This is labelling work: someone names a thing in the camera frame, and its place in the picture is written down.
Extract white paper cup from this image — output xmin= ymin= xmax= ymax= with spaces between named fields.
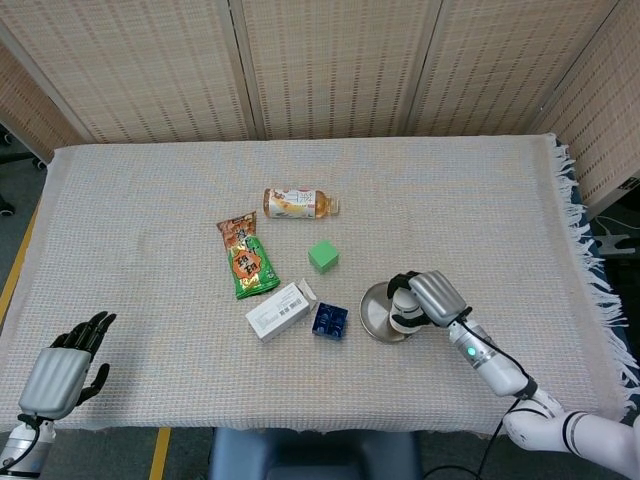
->
xmin=389 ymin=287 xmax=426 ymax=334

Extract bamboo folding screen panel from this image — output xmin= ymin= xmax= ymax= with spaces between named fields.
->
xmin=239 ymin=0 xmax=444 ymax=141
xmin=0 ymin=0 xmax=259 ymax=146
xmin=0 ymin=39 xmax=86 ymax=161
xmin=529 ymin=0 xmax=640 ymax=211
xmin=407 ymin=0 xmax=621 ymax=139

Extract white cardboard box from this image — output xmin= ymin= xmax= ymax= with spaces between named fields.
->
xmin=244 ymin=279 xmax=320 ymax=344

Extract green orange snack bag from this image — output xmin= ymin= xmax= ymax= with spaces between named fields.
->
xmin=215 ymin=210 xmax=281 ymax=301

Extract round metal plate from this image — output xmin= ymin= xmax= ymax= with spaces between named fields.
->
xmin=359 ymin=281 xmax=422 ymax=345

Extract black floor cable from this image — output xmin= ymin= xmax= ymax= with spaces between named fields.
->
xmin=422 ymin=407 xmax=512 ymax=480

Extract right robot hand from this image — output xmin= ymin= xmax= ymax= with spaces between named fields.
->
xmin=386 ymin=270 xmax=474 ymax=335

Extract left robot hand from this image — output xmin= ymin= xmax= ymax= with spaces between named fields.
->
xmin=18 ymin=311 xmax=117 ymax=419

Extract white metal stand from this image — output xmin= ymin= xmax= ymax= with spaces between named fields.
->
xmin=597 ymin=232 xmax=636 ymax=257

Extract blue padded seat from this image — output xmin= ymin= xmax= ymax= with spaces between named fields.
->
xmin=207 ymin=428 xmax=422 ymax=480

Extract black office chair base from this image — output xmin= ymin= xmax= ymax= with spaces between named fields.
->
xmin=0 ymin=122 xmax=49 ymax=217

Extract woven fringed tablecloth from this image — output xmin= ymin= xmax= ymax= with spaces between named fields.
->
xmin=0 ymin=132 xmax=640 ymax=441

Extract tea bottle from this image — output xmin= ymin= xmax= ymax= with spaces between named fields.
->
xmin=262 ymin=187 xmax=342 ymax=220

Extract green cube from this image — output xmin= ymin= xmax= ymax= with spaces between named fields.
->
xmin=307 ymin=239 xmax=341 ymax=275

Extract blue plastic grid block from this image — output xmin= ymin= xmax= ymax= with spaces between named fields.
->
xmin=311 ymin=301 xmax=350 ymax=341

